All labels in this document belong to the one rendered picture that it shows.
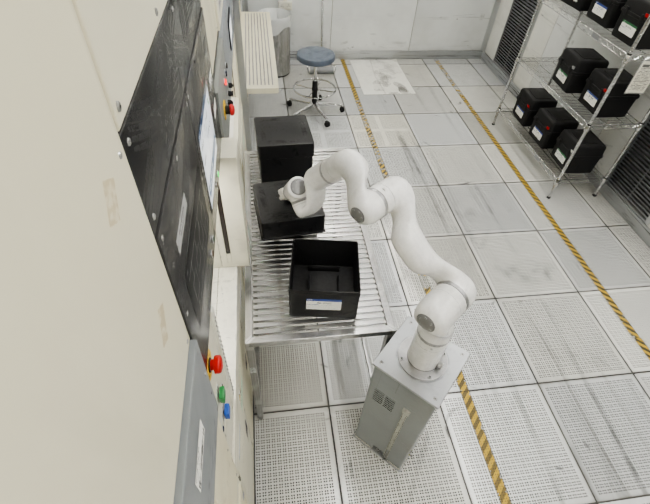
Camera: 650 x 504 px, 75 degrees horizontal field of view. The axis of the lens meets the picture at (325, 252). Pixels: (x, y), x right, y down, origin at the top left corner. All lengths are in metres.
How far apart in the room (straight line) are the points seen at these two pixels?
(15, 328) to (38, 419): 0.06
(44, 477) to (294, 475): 1.98
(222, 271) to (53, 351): 1.46
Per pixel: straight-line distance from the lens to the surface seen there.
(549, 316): 3.11
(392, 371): 1.65
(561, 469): 2.62
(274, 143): 2.19
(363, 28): 5.71
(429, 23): 5.93
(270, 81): 3.19
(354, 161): 1.33
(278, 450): 2.31
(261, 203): 1.93
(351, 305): 1.67
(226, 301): 1.67
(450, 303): 1.34
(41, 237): 0.33
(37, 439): 0.33
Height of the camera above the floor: 2.20
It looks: 47 degrees down
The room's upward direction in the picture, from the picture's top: 4 degrees clockwise
